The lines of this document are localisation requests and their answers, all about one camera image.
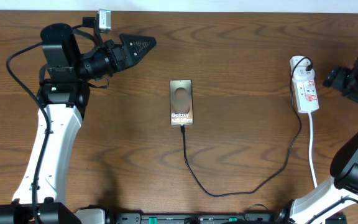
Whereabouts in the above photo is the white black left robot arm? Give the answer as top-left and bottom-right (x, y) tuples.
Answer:
(0, 17), (157, 223)

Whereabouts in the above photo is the white power strip cord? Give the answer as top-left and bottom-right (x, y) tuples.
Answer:
(308, 112), (319, 189)

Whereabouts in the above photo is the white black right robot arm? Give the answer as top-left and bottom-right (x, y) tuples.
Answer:
(275, 56), (358, 223)

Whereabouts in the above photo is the white power strip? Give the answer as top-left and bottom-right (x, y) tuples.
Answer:
(290, 55), (319, 114)

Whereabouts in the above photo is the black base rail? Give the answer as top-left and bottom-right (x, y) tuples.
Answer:
(106, 212), (275, 224)

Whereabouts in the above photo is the black USB charging cable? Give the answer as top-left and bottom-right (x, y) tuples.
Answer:
(180, 56), (314, 198)

